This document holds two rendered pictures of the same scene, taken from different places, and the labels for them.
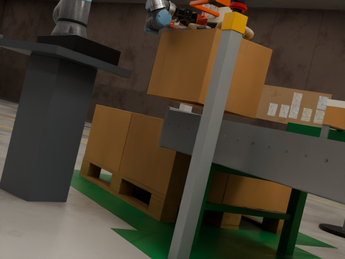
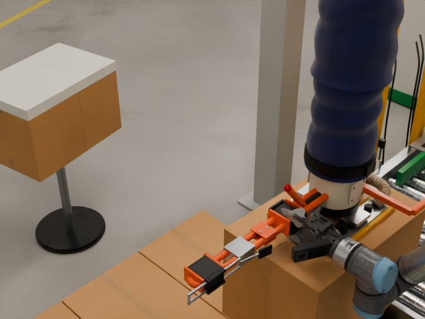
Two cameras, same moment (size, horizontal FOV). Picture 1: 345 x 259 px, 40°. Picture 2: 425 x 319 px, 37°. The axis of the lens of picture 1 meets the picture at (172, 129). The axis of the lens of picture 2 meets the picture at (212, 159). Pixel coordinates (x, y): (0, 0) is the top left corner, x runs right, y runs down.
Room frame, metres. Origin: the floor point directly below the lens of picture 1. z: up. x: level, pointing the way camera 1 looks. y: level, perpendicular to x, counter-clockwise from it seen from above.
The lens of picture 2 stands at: (3.57, 1.42, 2.47)
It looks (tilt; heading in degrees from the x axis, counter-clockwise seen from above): 35 degrees down; 257
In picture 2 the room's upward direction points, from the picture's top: straight up
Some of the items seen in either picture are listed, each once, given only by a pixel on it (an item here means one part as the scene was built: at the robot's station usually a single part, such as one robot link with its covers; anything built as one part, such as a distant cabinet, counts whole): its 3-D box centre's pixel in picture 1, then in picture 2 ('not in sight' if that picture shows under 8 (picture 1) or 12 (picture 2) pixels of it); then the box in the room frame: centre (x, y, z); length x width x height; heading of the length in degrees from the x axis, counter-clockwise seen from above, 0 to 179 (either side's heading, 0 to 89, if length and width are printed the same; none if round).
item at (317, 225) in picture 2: (180, 14); (324, 238); (2.94, 0.11, 1.20); 0.12 x 0.09 x 0.08; 123
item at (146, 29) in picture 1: (153, 23); (372, 294); (2.84, 0.26, 1.09); 0.12 x 0.09 x 0.12; 23
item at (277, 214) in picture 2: (198, 21); (286, 216); (3.02, 0.00, 1.20); 0.10 x 0.08 x 0.06; 122
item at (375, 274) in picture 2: (157, 5); (372, 269); (2.86, 0.26, 1.20); 0.12 x 0.09 x 0.10; 123
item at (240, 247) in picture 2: (180, 23); (239, 252); (3.20, 0.11, 1.20); 0.07 x 0.07 x 0.04; 32
